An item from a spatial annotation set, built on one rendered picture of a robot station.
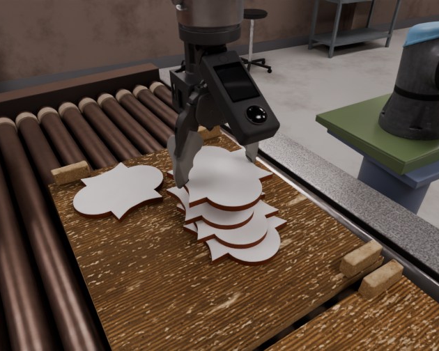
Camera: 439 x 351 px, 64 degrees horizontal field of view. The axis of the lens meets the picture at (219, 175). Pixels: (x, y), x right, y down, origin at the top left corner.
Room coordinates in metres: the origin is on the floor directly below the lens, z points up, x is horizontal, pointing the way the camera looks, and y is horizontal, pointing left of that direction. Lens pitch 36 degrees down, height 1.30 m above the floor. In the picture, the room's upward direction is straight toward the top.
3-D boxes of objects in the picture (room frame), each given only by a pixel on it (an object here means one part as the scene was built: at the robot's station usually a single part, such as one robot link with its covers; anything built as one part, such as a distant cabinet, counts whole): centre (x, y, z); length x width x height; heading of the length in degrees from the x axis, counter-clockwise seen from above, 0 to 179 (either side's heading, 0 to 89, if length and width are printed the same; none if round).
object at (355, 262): (0.30, -0.18, 0.95); 0.06 x 0.02 x 0.03; 122
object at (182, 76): (0.43, 0.01, 1.14); 0.09 x 0.08 x 0.12; 29
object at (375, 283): (0.27, -0.20, 0.95); 0.06 x 0.02 x 0.03; 121
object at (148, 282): (0.39, 0.04, 0.93); 0.41 x 0.35 x 0.02; 32
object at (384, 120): (0.75, -0.46, 0.95); 0.15 x 0.15 x 0.10
